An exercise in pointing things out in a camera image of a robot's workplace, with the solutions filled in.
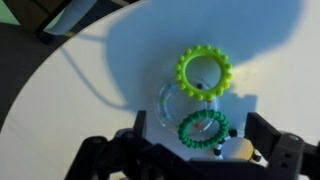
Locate small black white ring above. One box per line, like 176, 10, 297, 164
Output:
212, 128, 264, 164

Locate clear plastic rattle ring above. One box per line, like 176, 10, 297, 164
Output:
153, 77, 221, 136

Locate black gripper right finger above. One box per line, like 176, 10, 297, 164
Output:
246, 111, 320, 180

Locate white cylindrical stand leg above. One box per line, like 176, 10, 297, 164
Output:
42, 0, 98, 36

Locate dark green toy ring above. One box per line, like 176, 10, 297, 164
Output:
177, 108, 230, 150

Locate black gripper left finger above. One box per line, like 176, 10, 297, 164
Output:
66, 109, 158, 180

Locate lime green bumpy ring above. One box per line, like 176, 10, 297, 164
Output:
174, 44, 234, 102

